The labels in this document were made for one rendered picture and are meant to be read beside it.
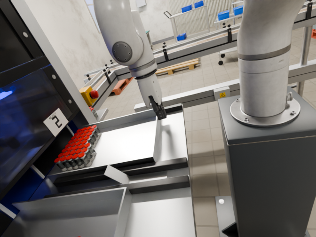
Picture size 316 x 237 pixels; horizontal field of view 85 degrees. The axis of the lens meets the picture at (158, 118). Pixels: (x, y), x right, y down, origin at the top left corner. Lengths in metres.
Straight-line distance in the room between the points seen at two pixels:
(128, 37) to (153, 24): 8.01
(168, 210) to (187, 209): 0.04
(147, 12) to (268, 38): 8.02
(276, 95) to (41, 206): 0.70
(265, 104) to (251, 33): 0.20
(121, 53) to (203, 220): 1.18
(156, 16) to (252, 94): 7.93
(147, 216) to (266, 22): 0.48
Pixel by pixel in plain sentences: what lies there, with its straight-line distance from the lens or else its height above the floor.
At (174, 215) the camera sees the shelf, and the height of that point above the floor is 0.88.
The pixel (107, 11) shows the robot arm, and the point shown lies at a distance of 0.43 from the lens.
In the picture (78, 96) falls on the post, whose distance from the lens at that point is 0.79.
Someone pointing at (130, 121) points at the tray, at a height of 0.89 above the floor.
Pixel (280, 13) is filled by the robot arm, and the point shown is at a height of 1.14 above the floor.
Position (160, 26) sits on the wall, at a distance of 8.38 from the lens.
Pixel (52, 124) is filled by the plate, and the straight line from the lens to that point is 0.65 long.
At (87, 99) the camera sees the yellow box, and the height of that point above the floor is 0.99.
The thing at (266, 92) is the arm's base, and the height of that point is 0.95.
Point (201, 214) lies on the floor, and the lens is 1.38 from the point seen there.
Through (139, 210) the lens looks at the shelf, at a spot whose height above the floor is 0.88.
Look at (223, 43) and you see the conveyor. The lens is 1.41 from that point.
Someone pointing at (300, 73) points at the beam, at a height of 0.50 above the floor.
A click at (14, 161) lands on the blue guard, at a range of 0.56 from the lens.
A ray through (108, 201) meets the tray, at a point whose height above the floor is 0.88.
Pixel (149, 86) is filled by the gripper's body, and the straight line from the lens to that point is 0.51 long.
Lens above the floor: 1.22
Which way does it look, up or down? 31 degrees down
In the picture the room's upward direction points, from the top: 20 degrees counter-clockwise
